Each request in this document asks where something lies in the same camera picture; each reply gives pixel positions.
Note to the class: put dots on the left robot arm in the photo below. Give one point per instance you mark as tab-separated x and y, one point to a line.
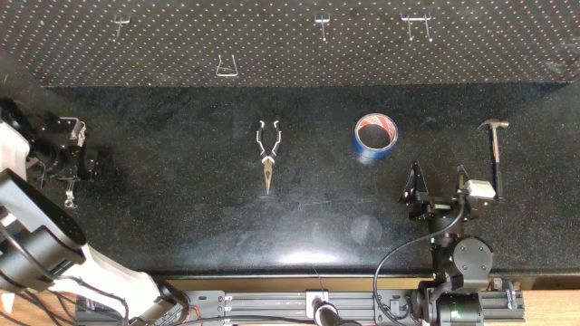
104	280

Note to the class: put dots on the metal hook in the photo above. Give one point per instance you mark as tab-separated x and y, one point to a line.
121	20
322	20
226	73
417	18

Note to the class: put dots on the mounting rail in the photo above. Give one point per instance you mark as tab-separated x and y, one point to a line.
272	303

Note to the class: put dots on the black pegboard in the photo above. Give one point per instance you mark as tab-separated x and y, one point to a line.
290	50

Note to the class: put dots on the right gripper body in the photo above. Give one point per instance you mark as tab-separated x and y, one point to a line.
426	210

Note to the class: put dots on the roll of blue tape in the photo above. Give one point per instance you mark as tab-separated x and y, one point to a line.
362	147

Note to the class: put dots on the wrench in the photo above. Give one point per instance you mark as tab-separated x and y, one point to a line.
69	199

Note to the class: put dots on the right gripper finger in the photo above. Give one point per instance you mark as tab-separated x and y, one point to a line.
462	177
414	188

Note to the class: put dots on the hammer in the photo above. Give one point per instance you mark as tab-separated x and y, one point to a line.
496	154

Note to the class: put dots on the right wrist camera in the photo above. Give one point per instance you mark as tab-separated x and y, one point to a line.
479	192

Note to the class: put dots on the black and white pliers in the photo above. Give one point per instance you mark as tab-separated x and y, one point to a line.
268	172

